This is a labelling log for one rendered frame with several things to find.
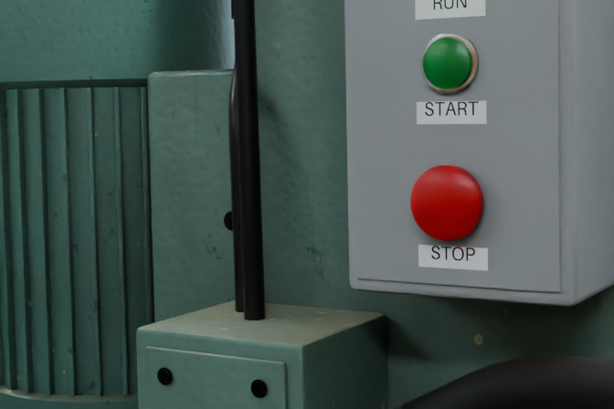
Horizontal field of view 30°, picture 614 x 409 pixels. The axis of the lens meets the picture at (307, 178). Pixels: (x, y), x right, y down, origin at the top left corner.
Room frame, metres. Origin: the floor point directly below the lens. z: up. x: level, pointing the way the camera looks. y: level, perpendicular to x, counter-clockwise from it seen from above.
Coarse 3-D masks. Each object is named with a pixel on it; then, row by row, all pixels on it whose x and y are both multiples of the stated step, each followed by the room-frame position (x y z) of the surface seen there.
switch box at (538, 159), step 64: (384, 0) 0.47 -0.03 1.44; (512, 0) 0.44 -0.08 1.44; (576, 0) 0.43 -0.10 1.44; (384, 64) 0.47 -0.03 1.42; (512, 64) 0.44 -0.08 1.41; (576, 64) 0.43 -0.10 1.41; (384, 128) 0.47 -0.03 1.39; (448, 128) 0.46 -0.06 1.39; (512, 128) 0.44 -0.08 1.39; (576, 128) 0.43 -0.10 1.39; (384, 192) 0.47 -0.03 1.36; (512, 192) 0.44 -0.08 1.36; (576, 192) 0.43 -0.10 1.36; (384, 256) 0.47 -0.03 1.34; (512, 256) 0.44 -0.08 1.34; (576, 256) 0.43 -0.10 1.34
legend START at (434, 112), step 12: (420, 108) 0.46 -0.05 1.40; (432, 108) 0.46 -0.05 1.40; (444, 108) 0.46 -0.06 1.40; (456, 108) 0.45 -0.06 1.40; (468, 108) 0.45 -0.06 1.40; (480, 108) 0.45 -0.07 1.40; (420, 120) 0.46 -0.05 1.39; (432, 120) 0.46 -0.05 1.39; (444, 120) 0.46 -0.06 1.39; (456, 120) 0.45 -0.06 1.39; (468, 120) 0.45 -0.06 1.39; (480, 120) 0.45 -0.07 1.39
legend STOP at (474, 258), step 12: (420, 252) 0.46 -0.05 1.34; (432, 252) 0.46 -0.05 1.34; (444, 252) 0.46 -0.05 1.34; (456, 252) 0.46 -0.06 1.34; (468, 252) 0.45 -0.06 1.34; (480, 252) 0.45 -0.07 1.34; (420, 264) 0.46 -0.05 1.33; (432, 264) 0.46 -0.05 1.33; (444, 264) 0.46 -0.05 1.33; (456, 264) 0.46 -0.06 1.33; (468, 264) 0.45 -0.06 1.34; (480, 264) 0.45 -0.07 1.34
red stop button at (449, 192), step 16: (432, 176) 0.45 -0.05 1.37; (448, 176) 0.45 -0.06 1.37; (464, 176) 0.44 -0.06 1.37; (416, 192) 0.45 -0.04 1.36; (432, 192) 0.45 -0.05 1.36; (448, 192) 0.45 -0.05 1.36; (464, 192) 0.44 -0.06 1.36; (480, 192) 0.44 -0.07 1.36; (416, 208) 0.45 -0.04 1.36; (432, 208) 0.45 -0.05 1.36; (448, 208) 0.45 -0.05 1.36; (464, 208) 0.44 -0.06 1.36; (480, 208) 0.44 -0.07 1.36; (432, 224) 0.45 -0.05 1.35; (448, 224) 0.45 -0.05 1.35; (464, 224) 0.44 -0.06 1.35; (448, 240) 0.45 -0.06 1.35
